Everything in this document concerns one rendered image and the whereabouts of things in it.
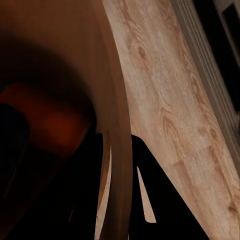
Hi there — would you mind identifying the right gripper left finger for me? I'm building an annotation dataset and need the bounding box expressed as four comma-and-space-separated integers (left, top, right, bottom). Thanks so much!
3, 133, 104, 240

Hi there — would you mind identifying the trash can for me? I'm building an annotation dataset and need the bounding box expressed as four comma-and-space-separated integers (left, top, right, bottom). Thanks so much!
0, 0, 133, 240

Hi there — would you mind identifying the can of soda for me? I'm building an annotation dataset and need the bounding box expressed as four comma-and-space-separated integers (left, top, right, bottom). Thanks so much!
0, 81, 96, 158
0, 103, 31, 208

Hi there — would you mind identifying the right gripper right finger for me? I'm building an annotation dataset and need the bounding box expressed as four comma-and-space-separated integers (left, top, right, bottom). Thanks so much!
128, 135, 210, 240

